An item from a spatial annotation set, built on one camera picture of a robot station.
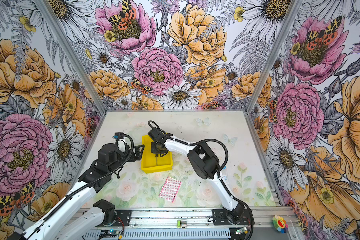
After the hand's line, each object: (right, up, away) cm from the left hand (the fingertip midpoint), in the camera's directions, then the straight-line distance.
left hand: (136, 150), depth 79 cm
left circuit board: (-9, -37, -8) cm, 39 cm away
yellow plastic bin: (+4, -10, +14) cm, 18 cm away
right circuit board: (+53, -36, -7) cm, 64 cm away
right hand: (+7, -5, +17) cm, 19 cm away
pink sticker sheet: (+17, -22, +4) cm, 28 cm away
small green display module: (+24, -32, -9) cm, 41 cm away
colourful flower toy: (+70, -33, -7) cm, 78 cm away
